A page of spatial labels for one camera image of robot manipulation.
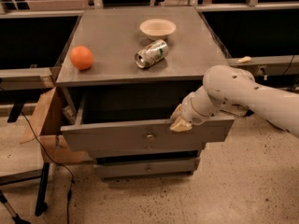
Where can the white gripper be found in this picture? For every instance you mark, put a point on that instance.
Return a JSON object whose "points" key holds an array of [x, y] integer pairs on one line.
{"points": [[188, 110]]}

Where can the grey top drawer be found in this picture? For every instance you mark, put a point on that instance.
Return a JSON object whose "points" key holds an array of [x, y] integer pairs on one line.
{"points": [[137, 120]]}

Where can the grey drawer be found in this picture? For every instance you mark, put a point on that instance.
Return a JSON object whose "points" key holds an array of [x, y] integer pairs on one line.
{"points": [[147, 168], [130, 152], [137, 120]]}

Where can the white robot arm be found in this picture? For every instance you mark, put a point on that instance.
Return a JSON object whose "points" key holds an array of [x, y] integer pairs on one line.
{"points": [[225, 85]]}

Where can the grey bottom drawer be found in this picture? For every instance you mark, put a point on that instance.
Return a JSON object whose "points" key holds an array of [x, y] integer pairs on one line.
{"points": [[147, 168]]}

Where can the grey drawer cabinet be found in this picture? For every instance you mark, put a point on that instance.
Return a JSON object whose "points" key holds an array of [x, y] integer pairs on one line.
{"points": [[114, 37]]}

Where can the grey middle drawer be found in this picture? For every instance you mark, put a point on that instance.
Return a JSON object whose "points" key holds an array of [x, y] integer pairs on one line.
{"points": [[130, 152]]}

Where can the crushed silver soda can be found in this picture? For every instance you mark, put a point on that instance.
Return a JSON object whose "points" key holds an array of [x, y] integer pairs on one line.
{"points": [[151, 54]]}

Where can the small cream foam piece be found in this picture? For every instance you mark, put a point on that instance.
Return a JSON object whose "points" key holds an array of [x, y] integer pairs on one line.
{"points": [[244, 59]]}

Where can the white paper bowl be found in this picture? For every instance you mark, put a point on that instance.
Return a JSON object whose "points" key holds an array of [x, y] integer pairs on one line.
{"points": [[155, 29]]}

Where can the orange fruit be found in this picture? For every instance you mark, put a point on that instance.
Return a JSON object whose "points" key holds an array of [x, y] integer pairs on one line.
{"points": [[81, 58]]}

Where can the brown cardboard box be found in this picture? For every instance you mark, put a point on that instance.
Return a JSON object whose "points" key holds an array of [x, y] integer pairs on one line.
{"points": [[44, 126]]}

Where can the black table leg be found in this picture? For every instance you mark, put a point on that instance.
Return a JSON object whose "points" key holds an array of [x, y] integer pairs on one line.
{"points": [[41, 205]]}

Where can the black tripod leg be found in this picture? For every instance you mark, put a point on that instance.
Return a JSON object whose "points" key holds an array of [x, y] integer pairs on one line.
{"points": [[14, 215]]}

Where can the grey metal rail right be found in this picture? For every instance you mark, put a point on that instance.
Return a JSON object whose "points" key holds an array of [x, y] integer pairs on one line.
{"points": [[269, 66]]}

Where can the grey metal rail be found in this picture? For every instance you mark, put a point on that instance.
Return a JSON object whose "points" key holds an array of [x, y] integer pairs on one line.
{"points": [[269, 66], [28, 78]]}

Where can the grey metal rail left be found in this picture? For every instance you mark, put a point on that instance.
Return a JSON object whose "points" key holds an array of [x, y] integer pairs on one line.
{"points": [[28, 78]]}

